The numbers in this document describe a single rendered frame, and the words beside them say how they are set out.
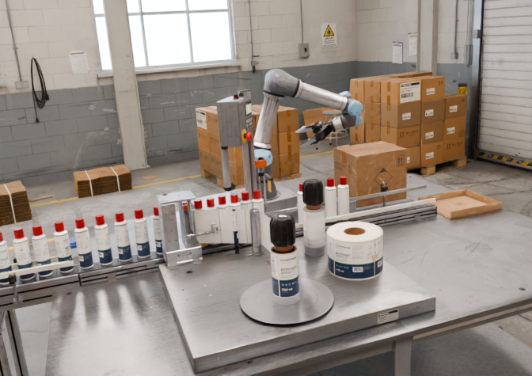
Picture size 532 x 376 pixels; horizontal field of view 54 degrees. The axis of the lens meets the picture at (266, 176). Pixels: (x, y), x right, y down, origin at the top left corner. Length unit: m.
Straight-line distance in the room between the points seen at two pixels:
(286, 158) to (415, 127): 1.48
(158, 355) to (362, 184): 1.43
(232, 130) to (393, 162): 0.95
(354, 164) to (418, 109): 3.51
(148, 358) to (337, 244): 0.72
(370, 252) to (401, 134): 4.19
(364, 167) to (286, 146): 3.33
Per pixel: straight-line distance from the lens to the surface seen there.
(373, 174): 2.69
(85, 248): 2.16
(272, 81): 2.61
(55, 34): 7.39
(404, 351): 1.78
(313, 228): 2.03
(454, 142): 6.62
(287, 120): 5.91
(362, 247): 1.84
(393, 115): 5.94
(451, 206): 2.80
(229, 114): 2.16
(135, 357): 1.68
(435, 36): 7.69
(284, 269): 1.66
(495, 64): 6.91
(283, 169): 5.97
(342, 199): 2.39
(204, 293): 1.86
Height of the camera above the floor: 1.73
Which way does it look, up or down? 15 degrees down
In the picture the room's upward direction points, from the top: 4 degrees counter-clockwise
